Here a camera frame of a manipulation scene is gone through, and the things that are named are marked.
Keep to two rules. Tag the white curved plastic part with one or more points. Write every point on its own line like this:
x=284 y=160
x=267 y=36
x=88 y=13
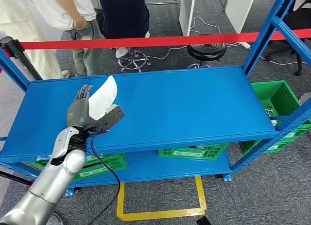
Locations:
x=104 y=94

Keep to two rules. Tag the white desk panel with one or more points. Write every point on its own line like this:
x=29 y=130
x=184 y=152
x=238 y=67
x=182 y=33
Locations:
x=240 y=8

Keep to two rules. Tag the white power strip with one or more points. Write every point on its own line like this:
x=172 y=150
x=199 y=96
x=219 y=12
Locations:
x=245 y=45

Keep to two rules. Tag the black barrier post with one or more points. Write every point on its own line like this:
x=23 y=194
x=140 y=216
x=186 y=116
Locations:
x=22 y=56

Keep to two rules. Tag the white desk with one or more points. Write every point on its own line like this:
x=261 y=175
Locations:
x=187 y=11

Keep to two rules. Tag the yellow tape outline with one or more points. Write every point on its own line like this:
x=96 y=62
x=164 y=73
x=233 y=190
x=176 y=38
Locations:
x=158 y=214

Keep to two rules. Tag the black slanted pole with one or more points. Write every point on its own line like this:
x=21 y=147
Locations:
x=14 y=178

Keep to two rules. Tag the black office chair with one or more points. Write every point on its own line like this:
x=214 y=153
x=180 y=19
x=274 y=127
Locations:
x=296 y=20

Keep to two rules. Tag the blue metal shelf rack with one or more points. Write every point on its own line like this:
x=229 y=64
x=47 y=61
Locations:
x=170 y=107

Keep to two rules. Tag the silver round disc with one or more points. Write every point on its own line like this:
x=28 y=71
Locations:
x=306 y=98

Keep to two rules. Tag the black round stool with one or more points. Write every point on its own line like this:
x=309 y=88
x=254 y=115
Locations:
x=206 y=51

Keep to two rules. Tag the green plastic crate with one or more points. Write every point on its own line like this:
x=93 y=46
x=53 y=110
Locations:
x=194 y=152
x=297 y=135
x=118 y=168
x=116 y=157
x=279 y=98

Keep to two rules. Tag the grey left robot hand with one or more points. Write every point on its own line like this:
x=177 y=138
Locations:
x=78 y=112

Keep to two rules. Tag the person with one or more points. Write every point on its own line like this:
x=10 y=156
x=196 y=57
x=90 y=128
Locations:
x=29 y=33
x=82 y=11
x=121 y=14

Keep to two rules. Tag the red barrier tape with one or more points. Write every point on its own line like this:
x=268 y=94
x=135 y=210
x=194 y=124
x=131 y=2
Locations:
x=146 y=41

